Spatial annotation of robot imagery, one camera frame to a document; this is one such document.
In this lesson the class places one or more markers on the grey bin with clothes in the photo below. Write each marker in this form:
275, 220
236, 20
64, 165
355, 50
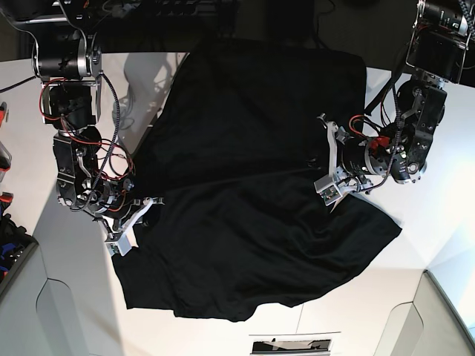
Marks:
16, 246

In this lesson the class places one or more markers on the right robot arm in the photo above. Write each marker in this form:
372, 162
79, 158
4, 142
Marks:
66, 59

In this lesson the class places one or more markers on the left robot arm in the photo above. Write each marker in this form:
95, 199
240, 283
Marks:
393, 136

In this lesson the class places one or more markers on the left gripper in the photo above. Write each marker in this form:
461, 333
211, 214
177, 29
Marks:
354, 157

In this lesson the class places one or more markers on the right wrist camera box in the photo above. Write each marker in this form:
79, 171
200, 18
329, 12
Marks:
117, 244

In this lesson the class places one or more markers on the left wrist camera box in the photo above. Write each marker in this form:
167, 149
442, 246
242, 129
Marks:
328, 190

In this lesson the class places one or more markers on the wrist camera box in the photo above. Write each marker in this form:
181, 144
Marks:
328, 190
117, 244

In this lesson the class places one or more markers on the black t-shirt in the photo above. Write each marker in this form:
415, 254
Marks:
235, 155

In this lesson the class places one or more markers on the orange grey tool at edge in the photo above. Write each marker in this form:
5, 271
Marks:
6, 156

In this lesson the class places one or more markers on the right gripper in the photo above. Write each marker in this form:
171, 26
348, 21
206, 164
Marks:
117, 224

